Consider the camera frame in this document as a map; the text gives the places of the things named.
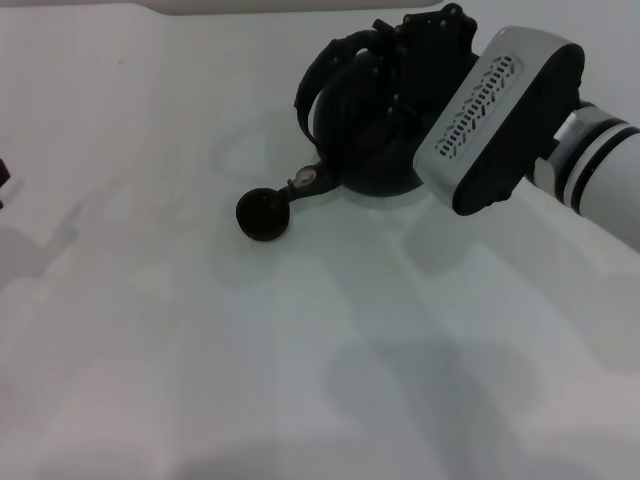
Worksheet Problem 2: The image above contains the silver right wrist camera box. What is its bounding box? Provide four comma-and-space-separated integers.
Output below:
413, 25, 587, 218

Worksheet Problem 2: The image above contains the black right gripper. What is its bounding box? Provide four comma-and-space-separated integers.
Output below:
370, 3, 482, 132

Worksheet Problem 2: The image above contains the black round teapot with handle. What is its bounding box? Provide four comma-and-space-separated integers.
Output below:
276, 28, 427, 204

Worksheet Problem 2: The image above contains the small black teacup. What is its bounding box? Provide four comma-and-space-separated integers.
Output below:
234, 186, 291, 244

